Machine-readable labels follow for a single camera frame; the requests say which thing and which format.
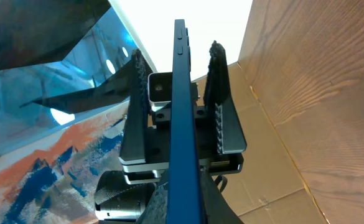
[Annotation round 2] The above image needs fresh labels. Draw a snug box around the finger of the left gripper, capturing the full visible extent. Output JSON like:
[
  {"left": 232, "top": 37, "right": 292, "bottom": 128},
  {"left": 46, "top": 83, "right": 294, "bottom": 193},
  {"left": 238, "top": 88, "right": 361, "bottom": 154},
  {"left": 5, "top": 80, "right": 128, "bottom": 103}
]
[
  {"left": 119, "top": 49, "right": 149, "bottom": 165},
  {"left": 203, "top": 41, "right": 247, "bottom": 154}
]

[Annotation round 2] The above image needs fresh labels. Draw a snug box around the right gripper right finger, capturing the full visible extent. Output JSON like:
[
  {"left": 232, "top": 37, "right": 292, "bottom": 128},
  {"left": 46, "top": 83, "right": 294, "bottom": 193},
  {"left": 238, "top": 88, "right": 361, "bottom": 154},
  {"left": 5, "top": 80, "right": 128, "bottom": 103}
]
[{"left": 200, "top": 167, "right": 243, "bottom": 224}]

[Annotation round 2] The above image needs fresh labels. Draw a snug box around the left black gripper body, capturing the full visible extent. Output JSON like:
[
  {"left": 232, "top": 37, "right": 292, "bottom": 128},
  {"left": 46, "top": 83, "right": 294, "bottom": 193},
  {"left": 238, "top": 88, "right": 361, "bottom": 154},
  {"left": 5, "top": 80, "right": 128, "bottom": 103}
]
[{"left": 119, "top": 106, "right": 244, "bottom": 184}]

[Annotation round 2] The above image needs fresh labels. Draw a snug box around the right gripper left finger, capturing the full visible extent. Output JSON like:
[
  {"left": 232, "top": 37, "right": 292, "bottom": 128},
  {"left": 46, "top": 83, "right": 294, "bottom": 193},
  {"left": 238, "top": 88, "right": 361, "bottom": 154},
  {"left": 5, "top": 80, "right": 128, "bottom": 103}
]
[{"left": 136, "top": 180, "right": 168, "bottom": 224}]

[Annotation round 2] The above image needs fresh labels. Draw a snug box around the blue screen Samsung smartphone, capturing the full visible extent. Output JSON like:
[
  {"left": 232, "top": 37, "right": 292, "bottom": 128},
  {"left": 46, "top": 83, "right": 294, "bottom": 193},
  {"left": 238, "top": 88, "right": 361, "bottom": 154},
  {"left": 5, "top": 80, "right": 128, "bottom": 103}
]
[{"left": 167, "top": 19, "right": 205, "bottom": 224}]

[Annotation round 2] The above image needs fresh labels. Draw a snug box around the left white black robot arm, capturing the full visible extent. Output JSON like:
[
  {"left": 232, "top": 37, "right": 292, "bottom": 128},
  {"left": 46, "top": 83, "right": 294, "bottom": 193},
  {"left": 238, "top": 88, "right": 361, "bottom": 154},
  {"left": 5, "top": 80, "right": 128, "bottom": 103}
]
[{"left": 95, "top": 42, "right": 246, "bottom": 223}]

